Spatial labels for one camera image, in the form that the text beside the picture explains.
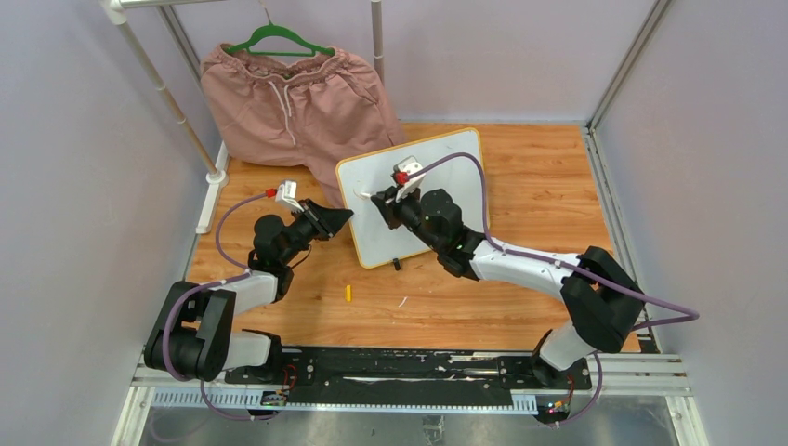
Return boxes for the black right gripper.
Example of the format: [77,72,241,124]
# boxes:
[374,182,444,253]

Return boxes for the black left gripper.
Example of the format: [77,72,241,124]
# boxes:
[279,200,352,266]

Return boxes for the yellow-framed whiteboard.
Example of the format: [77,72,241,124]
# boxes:
[335,127,492,269]

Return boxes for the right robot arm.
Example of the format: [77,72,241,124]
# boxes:
[371,187,644,388]

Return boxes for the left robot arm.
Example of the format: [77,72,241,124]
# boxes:
[143,199,353,384]

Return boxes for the pink shorts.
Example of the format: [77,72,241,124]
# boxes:
[201,44,407,207]

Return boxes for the green clothes hanger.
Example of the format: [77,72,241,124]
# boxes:
[224,4,336,58]

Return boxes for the white clothes rack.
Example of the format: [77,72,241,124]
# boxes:
[98,0,384,235]

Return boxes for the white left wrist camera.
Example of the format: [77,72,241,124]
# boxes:
[275,179,304,214]

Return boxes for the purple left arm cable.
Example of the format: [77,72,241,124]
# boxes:
[161,189,277,423]

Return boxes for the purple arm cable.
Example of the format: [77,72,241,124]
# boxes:
[402,151,702,426]
[161,189,277,423]

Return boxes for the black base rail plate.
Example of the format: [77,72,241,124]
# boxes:
[224,347,592,414]

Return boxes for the aluminium frame post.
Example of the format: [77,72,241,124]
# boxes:
[582,0,673,277]

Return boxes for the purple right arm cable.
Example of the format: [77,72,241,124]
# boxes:
[402,151,702,426]

